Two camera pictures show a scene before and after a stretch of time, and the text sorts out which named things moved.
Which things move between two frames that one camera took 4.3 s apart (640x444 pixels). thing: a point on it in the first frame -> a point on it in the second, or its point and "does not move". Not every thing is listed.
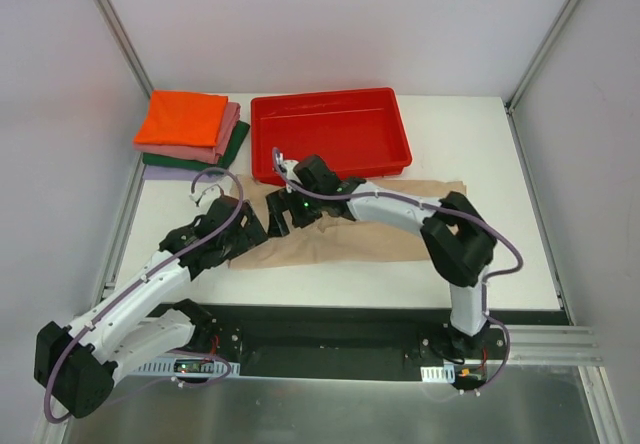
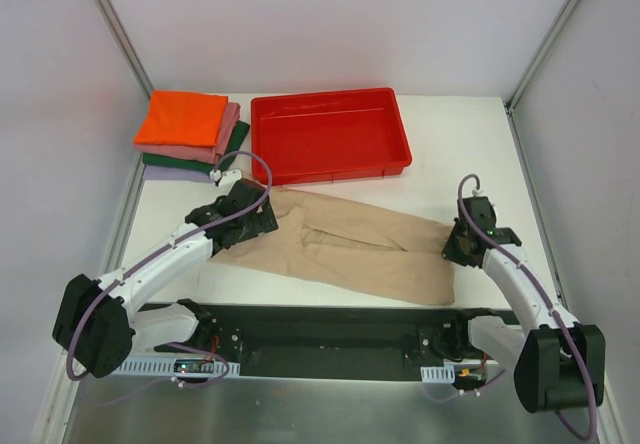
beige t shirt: [441, 189] -> [341, 242]
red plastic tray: [359, 132] does not move
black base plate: [306, 341] does not move
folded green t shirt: [232, 145] does not move
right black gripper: [282, 212] -> [455, 243]
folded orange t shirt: [182, 118] does not move
